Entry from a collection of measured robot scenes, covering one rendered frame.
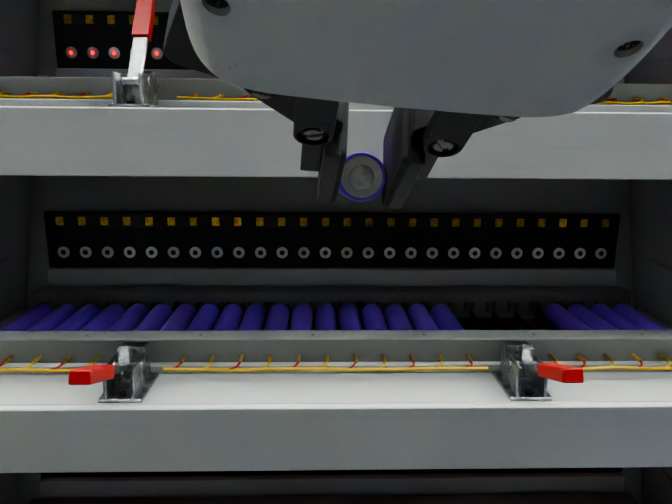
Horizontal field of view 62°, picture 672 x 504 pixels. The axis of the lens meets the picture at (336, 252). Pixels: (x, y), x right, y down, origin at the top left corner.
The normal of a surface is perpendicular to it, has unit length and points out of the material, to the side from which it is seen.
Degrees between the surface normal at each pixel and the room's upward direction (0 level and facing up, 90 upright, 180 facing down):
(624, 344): 107
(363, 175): 102
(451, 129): 166
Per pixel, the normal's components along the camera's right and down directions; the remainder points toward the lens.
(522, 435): 0.03, 0.22
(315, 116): -0.04, 0.95
